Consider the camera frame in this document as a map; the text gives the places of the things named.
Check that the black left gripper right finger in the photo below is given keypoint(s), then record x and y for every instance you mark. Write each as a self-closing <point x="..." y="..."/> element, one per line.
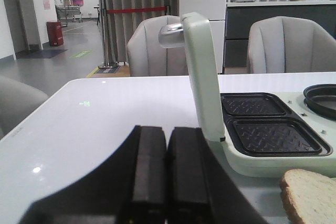
<point x="199" y="189"/>

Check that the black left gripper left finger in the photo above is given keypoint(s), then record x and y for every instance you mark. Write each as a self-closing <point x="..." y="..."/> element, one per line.
<point x="128" y="187"/>

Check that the bread slice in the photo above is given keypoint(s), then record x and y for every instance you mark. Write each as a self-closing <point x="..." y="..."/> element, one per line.
<point x="308" y="197"/>

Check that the green sandwich maker lid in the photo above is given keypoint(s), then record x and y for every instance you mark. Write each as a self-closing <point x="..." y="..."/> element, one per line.
<point x="193" y="32"/>

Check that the green breakfast maker base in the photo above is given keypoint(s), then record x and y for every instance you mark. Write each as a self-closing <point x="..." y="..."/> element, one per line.
<point x="268" y="134"/>

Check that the red belt stanchion barrier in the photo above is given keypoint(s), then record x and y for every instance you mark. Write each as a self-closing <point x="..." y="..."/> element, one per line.
<point x="108" y="53"/>

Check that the left grey armchair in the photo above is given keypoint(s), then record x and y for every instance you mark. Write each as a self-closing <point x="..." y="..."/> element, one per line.
<point x="145" y="55"/>

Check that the grey armchair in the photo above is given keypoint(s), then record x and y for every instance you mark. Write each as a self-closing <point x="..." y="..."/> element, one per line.
<point x="287" y="44"/>
<point x="145" y="55"/>

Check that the grey chair at left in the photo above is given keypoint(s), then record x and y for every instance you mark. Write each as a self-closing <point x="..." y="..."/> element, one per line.
<point x="18" y="100"/>

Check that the black round frying pan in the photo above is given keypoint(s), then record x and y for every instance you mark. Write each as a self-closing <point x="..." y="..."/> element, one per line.
<point x="320" y="98"/>

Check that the right grey armchair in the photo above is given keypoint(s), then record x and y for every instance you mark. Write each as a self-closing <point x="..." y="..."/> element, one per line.
<point x="287" y="44"/>

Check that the red trash bin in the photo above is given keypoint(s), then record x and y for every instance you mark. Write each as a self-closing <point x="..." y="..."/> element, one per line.
<point x="55" y="33"/>

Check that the dark grey counter cabinet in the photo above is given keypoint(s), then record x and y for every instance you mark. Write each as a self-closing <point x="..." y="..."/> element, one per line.
<point x="240" y="17"/>

